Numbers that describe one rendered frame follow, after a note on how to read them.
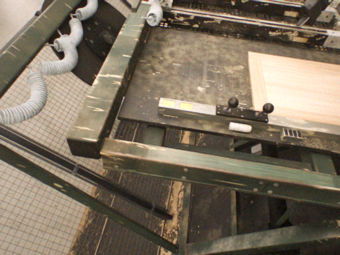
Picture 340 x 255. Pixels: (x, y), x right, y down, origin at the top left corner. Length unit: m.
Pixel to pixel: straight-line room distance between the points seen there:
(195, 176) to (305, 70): 0.83
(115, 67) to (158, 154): 0.42
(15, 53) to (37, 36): 0.17
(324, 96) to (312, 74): 0.16
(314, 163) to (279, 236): 0.49
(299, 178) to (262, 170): 0.12
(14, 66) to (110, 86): 0.48
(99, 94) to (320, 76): 1.03
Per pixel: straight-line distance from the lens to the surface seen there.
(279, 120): 1.07
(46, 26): 1.52
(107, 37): 1.76
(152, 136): 0.98
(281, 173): 0.90
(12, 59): 1.31
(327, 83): 1.43
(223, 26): 1.57
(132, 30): 1.30
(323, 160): 1.14
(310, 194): 0.98
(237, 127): 1.00
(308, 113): 1.20
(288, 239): 1.43
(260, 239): 1.50
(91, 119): 0.87
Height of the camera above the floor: 2.02
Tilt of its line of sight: 27 degrees down
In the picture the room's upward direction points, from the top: 54 degrees counter-clockwise
